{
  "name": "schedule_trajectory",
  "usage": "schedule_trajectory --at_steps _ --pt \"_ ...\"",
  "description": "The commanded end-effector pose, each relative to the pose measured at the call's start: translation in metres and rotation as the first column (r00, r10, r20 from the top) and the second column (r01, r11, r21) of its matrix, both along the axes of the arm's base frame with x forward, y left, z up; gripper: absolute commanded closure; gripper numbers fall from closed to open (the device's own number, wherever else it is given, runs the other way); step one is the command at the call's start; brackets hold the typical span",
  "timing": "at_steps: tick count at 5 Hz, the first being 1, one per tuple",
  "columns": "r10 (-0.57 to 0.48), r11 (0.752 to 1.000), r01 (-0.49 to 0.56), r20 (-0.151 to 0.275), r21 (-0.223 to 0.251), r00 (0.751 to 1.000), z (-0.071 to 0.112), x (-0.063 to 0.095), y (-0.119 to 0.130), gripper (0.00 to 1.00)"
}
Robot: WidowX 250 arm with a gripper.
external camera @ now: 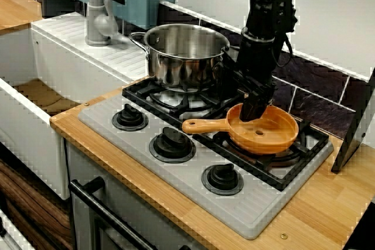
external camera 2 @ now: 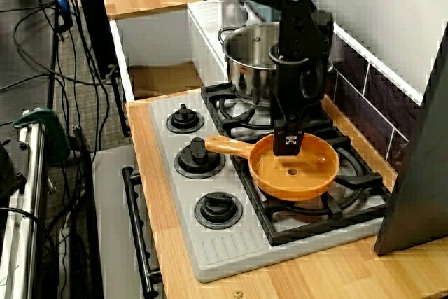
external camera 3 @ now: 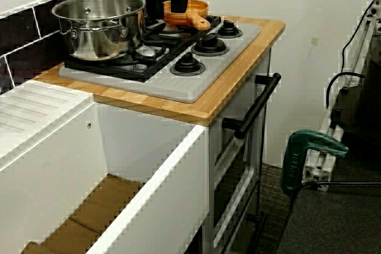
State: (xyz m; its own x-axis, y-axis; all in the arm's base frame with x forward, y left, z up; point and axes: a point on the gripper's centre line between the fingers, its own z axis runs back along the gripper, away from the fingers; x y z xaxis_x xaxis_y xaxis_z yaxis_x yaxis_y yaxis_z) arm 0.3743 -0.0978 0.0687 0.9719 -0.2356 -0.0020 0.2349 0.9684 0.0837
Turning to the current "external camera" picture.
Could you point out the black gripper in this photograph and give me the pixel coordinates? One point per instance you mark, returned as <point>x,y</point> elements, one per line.
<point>255,62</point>

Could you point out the orange plastic frying pan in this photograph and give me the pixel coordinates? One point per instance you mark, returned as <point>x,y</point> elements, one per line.
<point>272,141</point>

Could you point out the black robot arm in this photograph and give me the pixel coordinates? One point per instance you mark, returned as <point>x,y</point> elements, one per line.
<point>263,13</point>

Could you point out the stainless steel cooking pot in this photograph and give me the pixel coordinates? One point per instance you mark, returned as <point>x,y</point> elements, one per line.
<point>181,68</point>

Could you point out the black stove knob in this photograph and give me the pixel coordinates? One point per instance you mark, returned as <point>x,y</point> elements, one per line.
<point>171,143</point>
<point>129,115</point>
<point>221,176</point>

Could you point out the black burner grate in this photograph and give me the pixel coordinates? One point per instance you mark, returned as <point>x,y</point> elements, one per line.
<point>275,181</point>

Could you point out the grey toy stove plate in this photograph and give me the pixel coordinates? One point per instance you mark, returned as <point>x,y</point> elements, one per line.
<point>175,174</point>

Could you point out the black side panel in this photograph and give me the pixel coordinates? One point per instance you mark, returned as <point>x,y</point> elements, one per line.
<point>351,133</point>

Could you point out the wooden kitchen countertop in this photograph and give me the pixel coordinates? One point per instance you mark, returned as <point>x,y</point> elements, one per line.
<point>307,217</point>

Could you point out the grey toy faucet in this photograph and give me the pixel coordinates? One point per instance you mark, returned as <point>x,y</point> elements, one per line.
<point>93,13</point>

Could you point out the white sink basin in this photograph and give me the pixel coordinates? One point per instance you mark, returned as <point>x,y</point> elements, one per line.
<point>73,65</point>

